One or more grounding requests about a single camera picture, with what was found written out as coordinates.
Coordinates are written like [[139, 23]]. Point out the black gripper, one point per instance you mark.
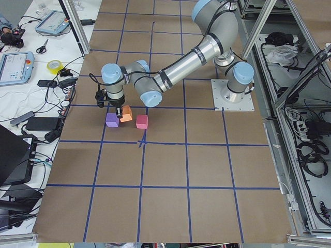
[[117, 103]]

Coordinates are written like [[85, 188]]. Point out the orange foam cube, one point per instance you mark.
[[126, 114]]

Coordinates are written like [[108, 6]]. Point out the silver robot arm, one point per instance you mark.
[[219, 27]]

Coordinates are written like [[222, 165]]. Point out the purple foam cube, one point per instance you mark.
[[112, 120]]

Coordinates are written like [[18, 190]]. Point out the red foam cube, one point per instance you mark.
[[142, 122]]

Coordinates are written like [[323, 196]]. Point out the yellow tape roll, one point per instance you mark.
[[55, 66]]

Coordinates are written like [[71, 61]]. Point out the black power brick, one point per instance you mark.
[[42, 123]]

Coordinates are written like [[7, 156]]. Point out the black power adapter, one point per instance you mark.
[[87, 22]]

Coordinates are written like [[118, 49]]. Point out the grey usb hub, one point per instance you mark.
[[22, 118]]

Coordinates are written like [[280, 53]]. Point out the far teach pendant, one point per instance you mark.
[[54, 24]]

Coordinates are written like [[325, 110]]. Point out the teach pendant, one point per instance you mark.
[[54, 24], [16, 68]]

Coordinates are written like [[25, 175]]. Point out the black laptop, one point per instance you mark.
[[17, 154]]

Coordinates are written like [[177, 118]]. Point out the near teach pendant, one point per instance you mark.
[[16, 68]]

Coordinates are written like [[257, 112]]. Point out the crumpled white cloth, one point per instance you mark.
[[282, 55]]

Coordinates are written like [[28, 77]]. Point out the black cloth pile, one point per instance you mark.
[[279, 39]]

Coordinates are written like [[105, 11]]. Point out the white power strip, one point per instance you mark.
[[301, 127]]

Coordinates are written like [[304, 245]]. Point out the black handled scissors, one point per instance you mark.
[[42, 49]]

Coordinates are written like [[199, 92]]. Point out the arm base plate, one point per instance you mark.
[[225, 100]]

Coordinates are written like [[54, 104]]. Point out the aluminium frame post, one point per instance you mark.
[[76, 26]]

